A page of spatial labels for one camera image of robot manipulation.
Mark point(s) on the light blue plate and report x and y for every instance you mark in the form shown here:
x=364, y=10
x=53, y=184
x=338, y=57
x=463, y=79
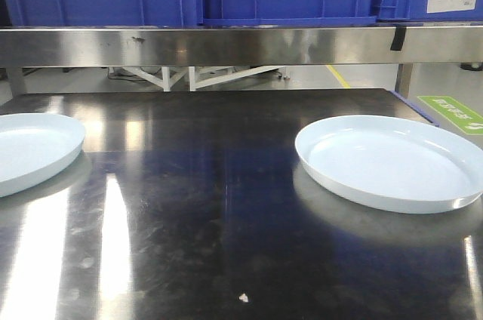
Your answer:
x=391, y=164
x=35, y=147

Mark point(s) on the stainless steel shelf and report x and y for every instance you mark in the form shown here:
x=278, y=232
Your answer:
x=278, y=46

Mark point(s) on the small white paper scrap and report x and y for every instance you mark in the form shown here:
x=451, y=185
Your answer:
x=243, y=298

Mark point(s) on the black tape strip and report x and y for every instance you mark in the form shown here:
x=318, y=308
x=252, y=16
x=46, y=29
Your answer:
x=398, y=38

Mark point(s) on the green floor sign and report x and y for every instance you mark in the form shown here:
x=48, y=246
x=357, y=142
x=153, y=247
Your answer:
x=458, y=114

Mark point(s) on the white metal frame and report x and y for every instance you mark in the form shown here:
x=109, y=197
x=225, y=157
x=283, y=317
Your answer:
x=165, y=77

